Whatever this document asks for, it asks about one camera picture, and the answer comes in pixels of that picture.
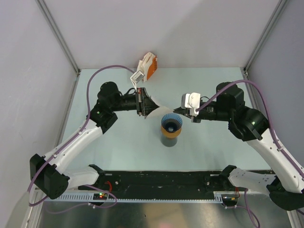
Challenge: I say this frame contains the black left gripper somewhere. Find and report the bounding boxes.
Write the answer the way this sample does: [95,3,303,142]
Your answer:
[111,88,166,116]

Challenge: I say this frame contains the single white paper filter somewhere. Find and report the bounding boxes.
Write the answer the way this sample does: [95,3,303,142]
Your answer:
[145,96,173,119]

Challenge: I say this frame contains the blue glass dripper cone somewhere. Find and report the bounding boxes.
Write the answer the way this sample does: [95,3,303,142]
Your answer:
[161,113,182,133]

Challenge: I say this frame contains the white paper coffee filters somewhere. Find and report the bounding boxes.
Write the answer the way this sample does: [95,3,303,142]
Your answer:
[137,52,154,82]

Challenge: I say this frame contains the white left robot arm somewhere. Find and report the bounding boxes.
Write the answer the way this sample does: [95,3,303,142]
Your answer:
[29,82,159,200]

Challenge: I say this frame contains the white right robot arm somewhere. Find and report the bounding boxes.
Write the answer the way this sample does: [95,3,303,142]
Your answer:
[174,80,304,211]

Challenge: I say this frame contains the orange filter box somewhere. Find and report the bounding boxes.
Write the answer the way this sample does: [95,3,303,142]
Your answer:
[145,55,158,81]

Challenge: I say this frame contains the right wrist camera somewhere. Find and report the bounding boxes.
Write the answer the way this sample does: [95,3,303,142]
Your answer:
[181,93,200,116]

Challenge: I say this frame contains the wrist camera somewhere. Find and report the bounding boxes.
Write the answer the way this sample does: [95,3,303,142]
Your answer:
[130,70,144,90]
[181,93,200,116]

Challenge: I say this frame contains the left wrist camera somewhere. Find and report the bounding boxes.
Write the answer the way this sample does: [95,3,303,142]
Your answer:
[130,70,144,90]

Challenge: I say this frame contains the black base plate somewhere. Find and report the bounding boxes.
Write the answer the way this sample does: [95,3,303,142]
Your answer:
[93,171,236,200]

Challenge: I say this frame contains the white cable duct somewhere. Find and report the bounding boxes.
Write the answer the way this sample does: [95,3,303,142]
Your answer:
[53,191,223,204]

